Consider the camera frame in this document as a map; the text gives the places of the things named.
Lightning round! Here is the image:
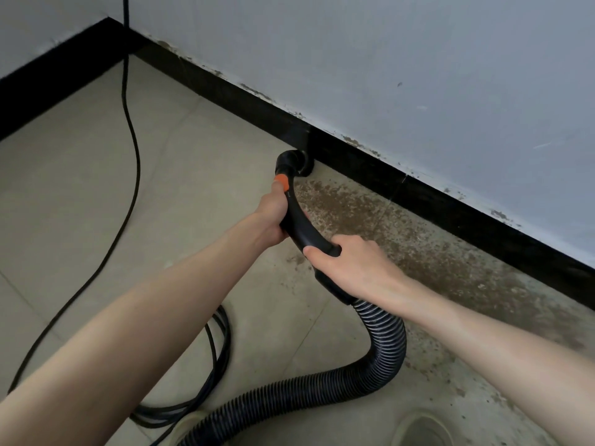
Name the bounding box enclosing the brown sawdust dirt patch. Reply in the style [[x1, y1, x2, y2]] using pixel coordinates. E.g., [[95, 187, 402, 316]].
[[288, 176, 591, 446]]

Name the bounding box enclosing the person's right forearm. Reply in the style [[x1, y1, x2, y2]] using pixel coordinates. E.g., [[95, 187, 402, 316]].
[[398, 278, 595, 446]]

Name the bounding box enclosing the black power cable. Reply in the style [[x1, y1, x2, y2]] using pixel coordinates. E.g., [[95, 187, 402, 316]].
[[7, 0, 232, 446]]

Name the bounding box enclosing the black vacuum hose with handle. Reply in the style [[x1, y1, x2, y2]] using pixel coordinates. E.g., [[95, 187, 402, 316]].
[[177, 149, 408, 446]]

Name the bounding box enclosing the grey shoe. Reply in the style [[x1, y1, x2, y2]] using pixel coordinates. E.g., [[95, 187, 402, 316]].
[[392, 410, 457, 446]]

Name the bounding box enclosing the tiled floor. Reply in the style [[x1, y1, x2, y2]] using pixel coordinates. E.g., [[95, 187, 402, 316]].
[[0, 55, 595, 446]]

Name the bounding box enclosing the person's left forearm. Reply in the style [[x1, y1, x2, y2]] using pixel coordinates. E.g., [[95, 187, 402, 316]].
[[0, 216, 271, 446]]

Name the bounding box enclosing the person's left hand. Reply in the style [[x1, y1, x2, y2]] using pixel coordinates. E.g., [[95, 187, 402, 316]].
[[249, 178, 291, 249]]

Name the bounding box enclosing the person's right hand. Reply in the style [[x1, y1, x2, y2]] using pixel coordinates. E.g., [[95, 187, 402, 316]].
[[303, 234, 415, 307]]

